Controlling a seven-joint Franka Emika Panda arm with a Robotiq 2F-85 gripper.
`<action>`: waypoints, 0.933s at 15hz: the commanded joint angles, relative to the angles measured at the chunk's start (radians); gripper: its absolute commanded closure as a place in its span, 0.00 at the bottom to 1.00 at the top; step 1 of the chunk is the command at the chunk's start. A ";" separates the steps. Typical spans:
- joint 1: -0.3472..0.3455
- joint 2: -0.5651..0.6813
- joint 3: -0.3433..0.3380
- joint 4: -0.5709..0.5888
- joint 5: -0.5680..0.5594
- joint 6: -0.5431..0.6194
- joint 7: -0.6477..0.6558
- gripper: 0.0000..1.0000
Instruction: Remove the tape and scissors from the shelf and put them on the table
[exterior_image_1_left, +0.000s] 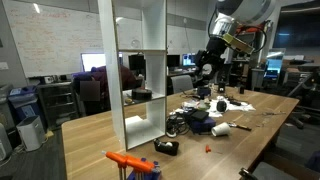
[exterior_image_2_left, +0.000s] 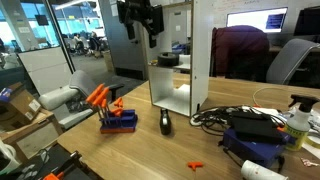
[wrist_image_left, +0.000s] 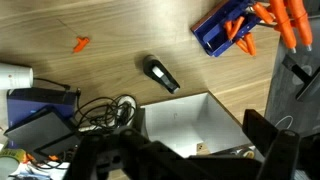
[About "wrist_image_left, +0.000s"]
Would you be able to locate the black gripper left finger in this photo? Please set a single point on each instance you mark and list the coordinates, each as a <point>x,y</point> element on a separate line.
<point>99,154</point>

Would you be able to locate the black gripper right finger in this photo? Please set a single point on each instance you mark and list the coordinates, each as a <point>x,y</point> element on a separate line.
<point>280,148</point>

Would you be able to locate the white wooden shelf unit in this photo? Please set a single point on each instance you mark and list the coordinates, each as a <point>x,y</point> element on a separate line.
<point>184,123</point>

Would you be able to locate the blue box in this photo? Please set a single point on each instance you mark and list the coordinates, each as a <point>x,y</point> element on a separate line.
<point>24,102</point>

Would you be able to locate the small orange hex key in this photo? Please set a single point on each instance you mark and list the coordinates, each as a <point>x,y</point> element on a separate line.
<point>81,43</point>

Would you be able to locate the white paper cup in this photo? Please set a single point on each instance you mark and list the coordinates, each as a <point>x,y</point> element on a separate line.
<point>15,77</point>

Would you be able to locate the blue hex key holder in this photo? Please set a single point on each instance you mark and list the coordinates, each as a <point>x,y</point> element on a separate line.
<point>210,30</point>

